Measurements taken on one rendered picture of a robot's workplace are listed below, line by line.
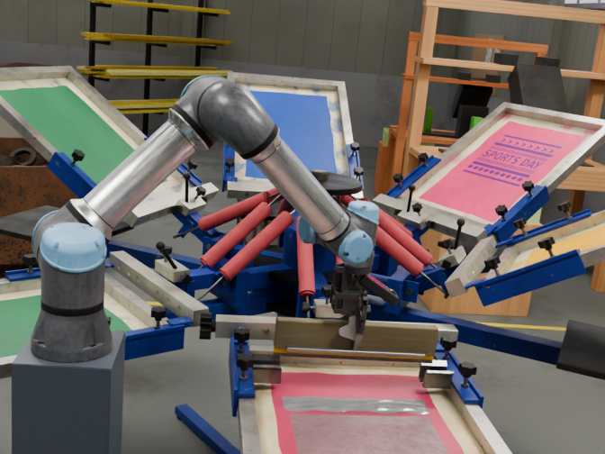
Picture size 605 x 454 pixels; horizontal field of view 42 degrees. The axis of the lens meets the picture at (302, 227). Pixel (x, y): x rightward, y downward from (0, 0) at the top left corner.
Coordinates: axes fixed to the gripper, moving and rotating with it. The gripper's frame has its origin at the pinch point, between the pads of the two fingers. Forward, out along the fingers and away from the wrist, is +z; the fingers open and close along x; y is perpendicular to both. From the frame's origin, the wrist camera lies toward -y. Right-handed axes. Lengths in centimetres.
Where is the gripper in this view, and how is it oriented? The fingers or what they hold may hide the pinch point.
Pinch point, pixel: (356, 341)
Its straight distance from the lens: 197.4
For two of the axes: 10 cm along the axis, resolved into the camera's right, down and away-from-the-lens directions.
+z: -1.0, 9.6, 2.6
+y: -9.9, -0.6, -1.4
